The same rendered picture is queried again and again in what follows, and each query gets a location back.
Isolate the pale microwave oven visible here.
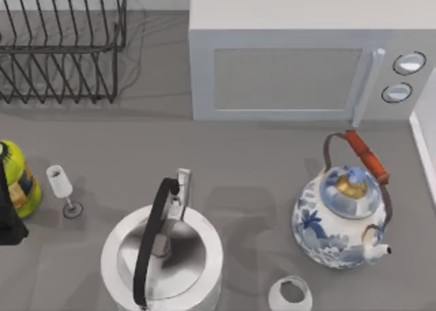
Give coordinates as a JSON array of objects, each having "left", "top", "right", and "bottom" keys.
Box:
[{"left": 188, "top": 0, "right": 436, "bottom": 122}]

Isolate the blue and white teapot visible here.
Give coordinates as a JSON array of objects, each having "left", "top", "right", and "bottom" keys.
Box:
[{"left": 291, "top": 129, "right": 394, "bottom": 269}]

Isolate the white wine glass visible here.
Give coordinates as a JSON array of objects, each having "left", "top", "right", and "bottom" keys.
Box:
[{"left": 46, "top": 165, "right": 84, "bottom": 220}]

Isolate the small microwave knob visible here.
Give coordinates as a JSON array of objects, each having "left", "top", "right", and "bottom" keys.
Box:
[{"left": 381, "top": 82, "right": 414, "bottom": 104}]

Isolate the yellow green bottle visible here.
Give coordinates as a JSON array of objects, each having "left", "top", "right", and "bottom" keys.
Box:
[{"left": 0, "top": 140, "right": 42, "bottom": 219}]

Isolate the large microwave knob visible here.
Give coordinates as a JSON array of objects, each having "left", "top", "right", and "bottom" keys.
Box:
[{"left": 392, "top": 50, "right": 427, "bottom": 76}]

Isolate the silver kettle with black handle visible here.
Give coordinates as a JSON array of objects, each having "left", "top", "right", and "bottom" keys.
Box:
[{"left": 100, "top": 168, "right": 224, "bottom": 311}]

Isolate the microwave door handle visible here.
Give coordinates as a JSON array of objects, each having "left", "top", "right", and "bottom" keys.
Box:
[{"left": 351, "top": 48, "right": 387, "bottom": 128}]

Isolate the dark wire dish rack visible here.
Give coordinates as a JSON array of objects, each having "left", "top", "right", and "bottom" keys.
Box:
[{"left": 0, "top": 0, "right": 130, "bottom": 105}]

